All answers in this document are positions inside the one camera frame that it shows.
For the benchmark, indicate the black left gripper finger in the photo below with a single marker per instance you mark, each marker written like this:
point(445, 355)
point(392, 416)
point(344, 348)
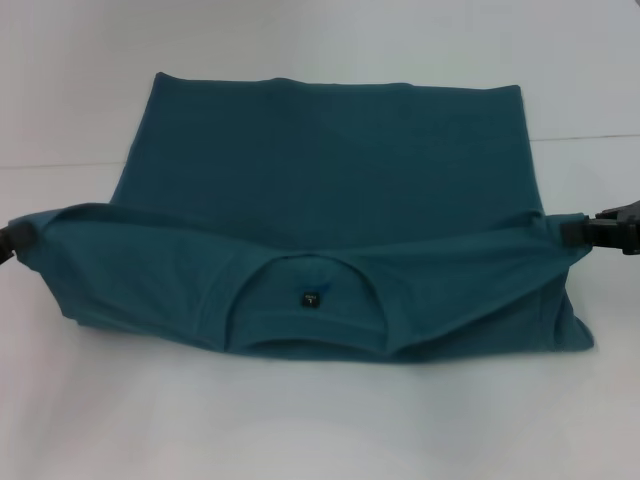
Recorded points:
point(25, 236)

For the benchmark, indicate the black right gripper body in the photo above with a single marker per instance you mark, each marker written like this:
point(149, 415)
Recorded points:
point(620, 230)

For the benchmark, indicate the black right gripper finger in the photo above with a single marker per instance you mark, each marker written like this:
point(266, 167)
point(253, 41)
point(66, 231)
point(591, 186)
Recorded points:
point(577, 235)

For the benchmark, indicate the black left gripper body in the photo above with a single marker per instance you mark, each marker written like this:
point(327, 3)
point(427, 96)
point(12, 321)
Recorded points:
point(4, 252)

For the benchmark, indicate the teal t-shirt with FREE print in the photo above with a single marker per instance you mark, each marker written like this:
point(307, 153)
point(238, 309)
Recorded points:
point(310, 200)

